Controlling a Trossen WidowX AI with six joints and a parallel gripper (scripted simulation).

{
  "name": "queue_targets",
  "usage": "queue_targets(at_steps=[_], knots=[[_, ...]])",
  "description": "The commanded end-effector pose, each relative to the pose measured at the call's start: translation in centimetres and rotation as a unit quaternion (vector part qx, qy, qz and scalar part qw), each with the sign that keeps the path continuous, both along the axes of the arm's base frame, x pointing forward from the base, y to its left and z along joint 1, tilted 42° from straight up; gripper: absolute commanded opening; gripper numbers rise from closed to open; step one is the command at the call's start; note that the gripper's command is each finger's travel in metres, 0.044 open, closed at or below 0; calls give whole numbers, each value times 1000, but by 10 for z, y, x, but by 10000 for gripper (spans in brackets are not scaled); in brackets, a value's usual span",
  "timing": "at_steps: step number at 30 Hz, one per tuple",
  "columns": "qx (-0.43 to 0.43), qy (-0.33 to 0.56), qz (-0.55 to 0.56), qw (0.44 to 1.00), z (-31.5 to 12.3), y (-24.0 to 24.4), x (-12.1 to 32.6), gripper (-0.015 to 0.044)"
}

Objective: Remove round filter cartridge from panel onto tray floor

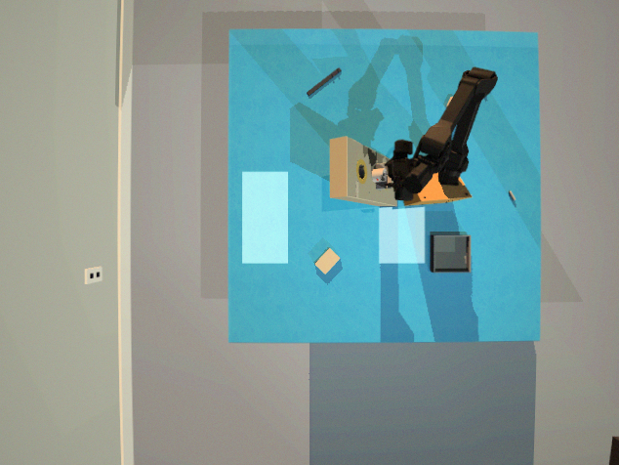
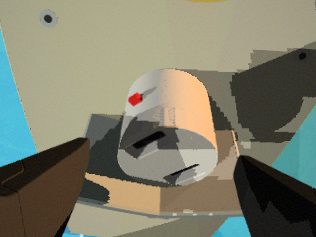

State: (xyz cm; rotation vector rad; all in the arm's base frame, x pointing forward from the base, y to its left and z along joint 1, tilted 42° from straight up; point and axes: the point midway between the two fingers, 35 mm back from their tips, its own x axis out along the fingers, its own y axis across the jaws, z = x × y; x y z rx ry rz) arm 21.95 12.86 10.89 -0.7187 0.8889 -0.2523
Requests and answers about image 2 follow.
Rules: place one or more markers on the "white cylinder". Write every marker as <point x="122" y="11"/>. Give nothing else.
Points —
<point x="167" y="137"/>

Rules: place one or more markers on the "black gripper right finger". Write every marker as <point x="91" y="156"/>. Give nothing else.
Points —
<point x="274" y="204"/>

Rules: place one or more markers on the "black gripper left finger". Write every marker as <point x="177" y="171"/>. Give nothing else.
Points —
<point x="38" y="193"/>

